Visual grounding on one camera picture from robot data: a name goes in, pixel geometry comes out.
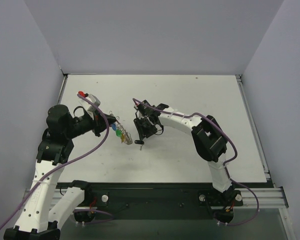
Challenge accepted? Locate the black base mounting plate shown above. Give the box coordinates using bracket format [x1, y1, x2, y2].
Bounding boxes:
[59, 182, 245, 221]

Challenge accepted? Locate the yellow key tag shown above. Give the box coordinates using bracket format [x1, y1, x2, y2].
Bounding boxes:
[120, 135, 126, 143]

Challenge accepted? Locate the metal disc keyring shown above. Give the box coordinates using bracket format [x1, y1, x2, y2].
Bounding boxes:
[109, 111, 133, 146]

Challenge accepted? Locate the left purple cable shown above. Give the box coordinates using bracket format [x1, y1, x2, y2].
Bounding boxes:
[0, 91, 115, 240]

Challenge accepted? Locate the black key tag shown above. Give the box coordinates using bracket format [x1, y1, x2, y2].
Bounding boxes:
[134, 140, 145, 151]

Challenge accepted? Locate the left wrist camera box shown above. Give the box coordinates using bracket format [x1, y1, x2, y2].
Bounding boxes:
[77, 91, 101, 118]

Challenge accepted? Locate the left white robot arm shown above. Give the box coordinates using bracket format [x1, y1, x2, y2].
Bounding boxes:
[3, 104, 117, 240]

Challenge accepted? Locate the blue key tag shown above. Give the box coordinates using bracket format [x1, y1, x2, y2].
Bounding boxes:
[111, 123, 117, 131]

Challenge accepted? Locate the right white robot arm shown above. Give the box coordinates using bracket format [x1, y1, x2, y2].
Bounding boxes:
[133, 98, 238, 201]

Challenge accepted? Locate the green key tag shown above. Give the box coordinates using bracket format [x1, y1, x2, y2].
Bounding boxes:
[115, 129, 122, 138]

